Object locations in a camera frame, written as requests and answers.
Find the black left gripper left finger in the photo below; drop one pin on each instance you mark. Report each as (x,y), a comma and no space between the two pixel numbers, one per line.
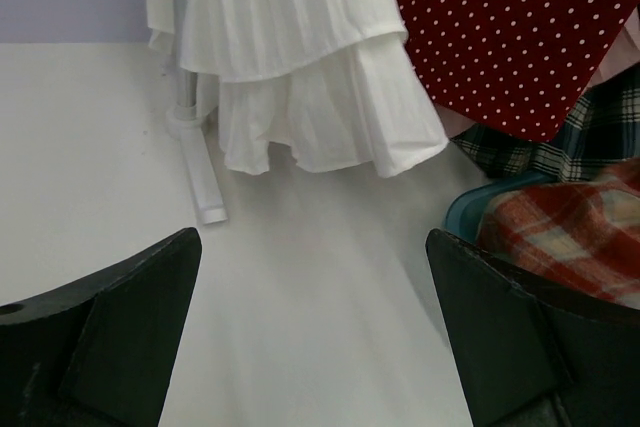
(100,351)

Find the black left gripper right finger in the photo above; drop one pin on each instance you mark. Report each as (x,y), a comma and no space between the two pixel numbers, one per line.
(529,351)

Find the red plaid skirt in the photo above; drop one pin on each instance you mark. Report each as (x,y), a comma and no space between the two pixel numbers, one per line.
(583,235)

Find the red dotted garment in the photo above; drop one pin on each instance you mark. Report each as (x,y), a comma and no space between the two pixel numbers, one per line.
(517,66)

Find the navy plaid skirt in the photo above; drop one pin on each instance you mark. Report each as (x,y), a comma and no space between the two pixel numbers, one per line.
(601,130)

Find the teal plastic basin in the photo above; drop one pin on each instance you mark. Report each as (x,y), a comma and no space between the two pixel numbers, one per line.
(464,215)

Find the white metal clothes rack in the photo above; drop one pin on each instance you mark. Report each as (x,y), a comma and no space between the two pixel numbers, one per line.
(187,126)

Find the pink ruffled dress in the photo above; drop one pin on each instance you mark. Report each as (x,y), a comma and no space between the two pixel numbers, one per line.
(622,54)

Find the white dress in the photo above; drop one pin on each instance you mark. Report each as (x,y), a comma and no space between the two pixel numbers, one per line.
(331,79)

